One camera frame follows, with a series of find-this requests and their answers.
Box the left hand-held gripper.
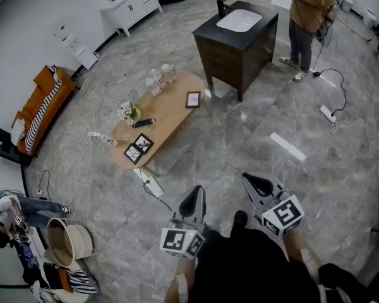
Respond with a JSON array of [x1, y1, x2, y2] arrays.
[[159, 185, 207, 260]]

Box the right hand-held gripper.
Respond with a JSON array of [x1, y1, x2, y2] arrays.
[[241, 172, 305, 237]]

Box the black framed plant picture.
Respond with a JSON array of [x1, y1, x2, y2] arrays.
[[185, 90, 202, 109]]

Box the person's left forearm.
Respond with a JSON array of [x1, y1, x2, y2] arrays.
[[165, 256, 198, 303]]

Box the person's right forearm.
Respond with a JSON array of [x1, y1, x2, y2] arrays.
[[282, 230, 323, 283]]

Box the wooden coffee table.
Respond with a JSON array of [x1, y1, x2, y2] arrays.
[[109, 70, 214, 178]]

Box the person's right black shoe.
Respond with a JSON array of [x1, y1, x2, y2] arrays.
[[230, 210, 249, 233]]

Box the person's black trousers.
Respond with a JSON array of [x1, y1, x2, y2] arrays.
[[189, 222, 379, 303]]

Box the small clear lying bottle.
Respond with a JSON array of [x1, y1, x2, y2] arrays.
[[100, 134, 119, 148]]

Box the pink artificial flower bouquet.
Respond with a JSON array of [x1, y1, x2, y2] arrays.
[[116, 100, 140, 126]]

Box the striped folded cloth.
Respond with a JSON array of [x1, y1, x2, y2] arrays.
[[65, 269, 98, 295]]

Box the dark wooden vanity cabinet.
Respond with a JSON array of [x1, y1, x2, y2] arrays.
[[191, 0, 279, 103]]

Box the glass jar with pale lid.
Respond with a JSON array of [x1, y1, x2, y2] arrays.
[[160, 63, 177, 85]]

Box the orange cloth item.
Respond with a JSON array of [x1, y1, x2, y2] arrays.
[[57, 268, 73, 294]]

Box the white sink basin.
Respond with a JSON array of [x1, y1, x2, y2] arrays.
[[216, 9, 263, 33]]

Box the black and white striped blanket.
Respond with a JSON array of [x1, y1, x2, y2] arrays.
[[24, 78, 64, 155]]

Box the black faucet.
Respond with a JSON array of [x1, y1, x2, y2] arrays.
[[216, 0, 233, 17]]

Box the orange sofa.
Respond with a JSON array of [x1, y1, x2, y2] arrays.
[[11, 64, 77, 157]]

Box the white pillow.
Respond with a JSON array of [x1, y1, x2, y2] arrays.
[[10, 118, 27, 145]]

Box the black low side table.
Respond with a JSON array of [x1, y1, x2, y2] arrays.
[[0, 127, 34, 167]]

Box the white water dispenser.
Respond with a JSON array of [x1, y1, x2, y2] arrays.
[[49, 16, 99, 71]]

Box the white cabinet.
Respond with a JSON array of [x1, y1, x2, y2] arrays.
[[100, 0, 164, 38]]

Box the black framed branch picture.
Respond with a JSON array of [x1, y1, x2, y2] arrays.
[[123, 143, 144, 165]]

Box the small frame with leaf picture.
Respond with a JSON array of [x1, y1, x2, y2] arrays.
[[133, 133, 155, 155]]

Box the white right forearm strap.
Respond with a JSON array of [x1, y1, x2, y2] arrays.
[[299, 247, 319, 281]]

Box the white power strip cable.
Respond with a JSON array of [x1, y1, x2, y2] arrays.
[[330, 109, 361, 136]]

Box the white wire rack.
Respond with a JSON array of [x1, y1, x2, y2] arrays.
[[59, 218, 99, 259]]

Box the black power cable with adapter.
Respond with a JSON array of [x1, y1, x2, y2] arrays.
[[312, 68, 349, 118]]

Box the long white floor cable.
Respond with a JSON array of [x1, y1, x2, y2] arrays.
[[52, 73, 130, 157]]

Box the black wall socket cable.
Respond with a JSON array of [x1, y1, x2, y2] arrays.
[[36, 169, 52, 199]]

